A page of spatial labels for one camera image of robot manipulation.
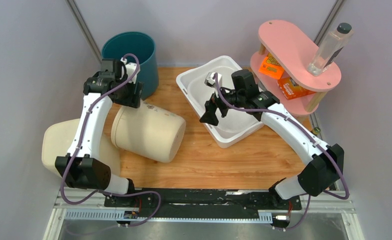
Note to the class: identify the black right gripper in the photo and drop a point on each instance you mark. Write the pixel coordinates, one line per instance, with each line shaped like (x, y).
(210, 117)

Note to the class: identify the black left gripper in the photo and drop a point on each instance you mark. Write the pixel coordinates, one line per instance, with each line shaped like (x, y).
(134, 100)

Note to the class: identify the cream large bucket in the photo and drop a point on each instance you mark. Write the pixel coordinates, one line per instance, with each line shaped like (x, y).
(148, 131)

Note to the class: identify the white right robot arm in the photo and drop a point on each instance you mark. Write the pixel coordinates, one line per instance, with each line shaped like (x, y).
(323, 162)

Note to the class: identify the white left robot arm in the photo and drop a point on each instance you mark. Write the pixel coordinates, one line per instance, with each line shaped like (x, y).
(82, 167)

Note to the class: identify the cream square container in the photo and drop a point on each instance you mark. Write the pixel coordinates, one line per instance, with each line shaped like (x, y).
(58, 138)

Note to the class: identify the white plastic tub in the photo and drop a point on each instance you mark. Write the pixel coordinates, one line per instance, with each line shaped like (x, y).
(236, 125)

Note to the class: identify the teal plastic bucket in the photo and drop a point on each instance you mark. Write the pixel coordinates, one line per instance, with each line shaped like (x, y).
(143, 47)

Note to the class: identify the orange snack box upper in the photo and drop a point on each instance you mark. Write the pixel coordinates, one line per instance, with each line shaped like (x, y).
(271, 67)

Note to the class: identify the orange snack box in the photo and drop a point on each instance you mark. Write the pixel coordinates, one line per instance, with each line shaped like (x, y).
(291, 89)
(271, 67)

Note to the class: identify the orange snack box lower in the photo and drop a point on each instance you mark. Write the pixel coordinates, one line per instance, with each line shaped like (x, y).
(291, 89)

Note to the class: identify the pink two-tier shelf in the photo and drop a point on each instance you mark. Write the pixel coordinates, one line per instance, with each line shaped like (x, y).
(293, 50)

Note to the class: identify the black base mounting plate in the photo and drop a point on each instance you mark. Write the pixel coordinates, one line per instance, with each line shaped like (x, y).
(202, 203)

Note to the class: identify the clear bottle black cap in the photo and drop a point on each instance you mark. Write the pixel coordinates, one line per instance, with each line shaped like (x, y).
(329, 48)

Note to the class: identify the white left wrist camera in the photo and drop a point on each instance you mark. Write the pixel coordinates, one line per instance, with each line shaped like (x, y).
(129, 69)

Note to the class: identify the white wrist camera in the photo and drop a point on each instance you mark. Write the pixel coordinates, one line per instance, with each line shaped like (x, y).
(211, 79)
(129, 69)

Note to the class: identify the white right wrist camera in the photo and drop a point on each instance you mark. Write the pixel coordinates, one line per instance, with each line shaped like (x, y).
(211, 79)

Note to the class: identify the aluminium frame rail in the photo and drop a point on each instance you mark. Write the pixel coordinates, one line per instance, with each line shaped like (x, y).
(94, 209)

